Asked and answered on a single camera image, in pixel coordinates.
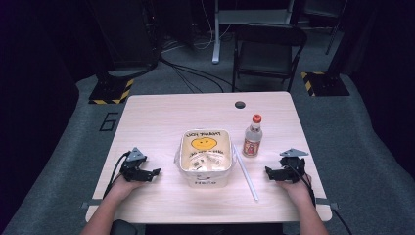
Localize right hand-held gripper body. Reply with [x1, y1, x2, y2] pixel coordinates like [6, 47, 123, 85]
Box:
[276, 148, 309, 184]

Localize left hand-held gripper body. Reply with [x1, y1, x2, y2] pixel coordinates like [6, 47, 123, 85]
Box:
[119, 147, 149, 183]

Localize white straw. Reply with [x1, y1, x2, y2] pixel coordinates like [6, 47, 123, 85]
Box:
[231, 144, 260, 203]

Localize clear bottle with orange cap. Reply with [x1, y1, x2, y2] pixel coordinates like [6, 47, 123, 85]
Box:
[242, 114, 264, 158]

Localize person's left hand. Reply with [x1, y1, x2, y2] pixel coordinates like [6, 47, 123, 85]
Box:
[106, 173, 145, 202]

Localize person's right hand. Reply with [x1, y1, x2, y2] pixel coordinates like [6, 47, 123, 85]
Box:
[275, 173, 313, 206]

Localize black folding chair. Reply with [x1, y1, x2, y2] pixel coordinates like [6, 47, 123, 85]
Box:
[230, 23, 308, 94]

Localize black equipment stand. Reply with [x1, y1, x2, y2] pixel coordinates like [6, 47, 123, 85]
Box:
[85, 0, 162, 79]

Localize left hand-held gripper black cable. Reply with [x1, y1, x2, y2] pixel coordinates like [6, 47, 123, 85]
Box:
[102, 151, 132, 200]

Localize hand-held gripper black cable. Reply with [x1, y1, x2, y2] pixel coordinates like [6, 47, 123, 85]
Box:
[285, 163, 317, 208]
[102, 151, 132, 200]

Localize right hand-held gripper black cable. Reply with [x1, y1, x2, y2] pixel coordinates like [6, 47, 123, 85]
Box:
[285, 163, 317, 208]

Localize grey table clamp bracket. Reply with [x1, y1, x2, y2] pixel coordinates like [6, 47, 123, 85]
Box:
[79, 198, 103, 210]
[314, 196, 341, 211]

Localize black yellow striped base plate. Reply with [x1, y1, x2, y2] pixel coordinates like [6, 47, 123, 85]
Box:
[300, 70, 351, 98]
[88, 77, 135, 106]

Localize black floor cables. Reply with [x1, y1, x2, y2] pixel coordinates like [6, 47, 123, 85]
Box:
[158, 38, 236, 94]

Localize white metal desk frame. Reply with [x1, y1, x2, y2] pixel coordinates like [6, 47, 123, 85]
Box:
[210, 0, 296, 65]

